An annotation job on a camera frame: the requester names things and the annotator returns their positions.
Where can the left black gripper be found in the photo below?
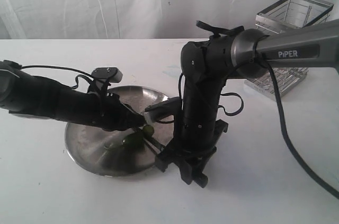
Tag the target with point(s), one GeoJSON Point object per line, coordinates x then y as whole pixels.
{"type": "Point", "coordinates": [106, 112]}

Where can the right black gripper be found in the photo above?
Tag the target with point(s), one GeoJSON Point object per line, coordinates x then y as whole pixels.
{"type": "Point", "coordinates": [196, 130]}

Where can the green jalapeno pepper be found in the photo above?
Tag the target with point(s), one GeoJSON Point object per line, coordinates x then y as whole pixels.
{"type": "Point", "coordinates": [131, 142]}

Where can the black handled kitchen knife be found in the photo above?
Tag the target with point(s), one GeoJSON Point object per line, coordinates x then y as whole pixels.
{"type": "Point", "coordinates": [150, 142]}

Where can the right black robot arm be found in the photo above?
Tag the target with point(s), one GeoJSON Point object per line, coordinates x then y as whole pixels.
{"type": "Point", "coordinates": [227, 54]}

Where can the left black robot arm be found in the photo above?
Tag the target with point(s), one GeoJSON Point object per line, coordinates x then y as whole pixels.
{"type": "Point", "coordinates": [32, 96]}

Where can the round steel plate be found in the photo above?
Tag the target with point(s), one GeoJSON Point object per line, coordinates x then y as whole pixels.
{"type": "Point", "coordinates": [85, 145]}

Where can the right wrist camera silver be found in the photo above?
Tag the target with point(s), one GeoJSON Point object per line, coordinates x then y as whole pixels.
{"type": "Point", "coordinates": [161, 110]}

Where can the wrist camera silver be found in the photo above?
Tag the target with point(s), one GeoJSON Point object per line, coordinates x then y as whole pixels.
{"type": "Point", "coordinates": [161, 110]}
{"type": "Point", "coordinates": [112, 74]}

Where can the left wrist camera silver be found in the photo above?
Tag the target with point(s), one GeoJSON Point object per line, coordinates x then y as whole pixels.
{"type": "Point", "coordinates": [112, 74]}

